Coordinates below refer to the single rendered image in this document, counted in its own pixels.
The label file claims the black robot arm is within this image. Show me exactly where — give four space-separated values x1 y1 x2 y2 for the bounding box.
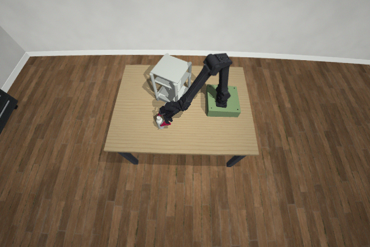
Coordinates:
159 53 232 119

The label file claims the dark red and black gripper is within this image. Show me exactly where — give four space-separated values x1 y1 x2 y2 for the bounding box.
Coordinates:
160 115 173 127

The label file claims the grey shelving unit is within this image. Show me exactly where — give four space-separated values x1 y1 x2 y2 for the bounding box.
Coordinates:
150 53 192 103

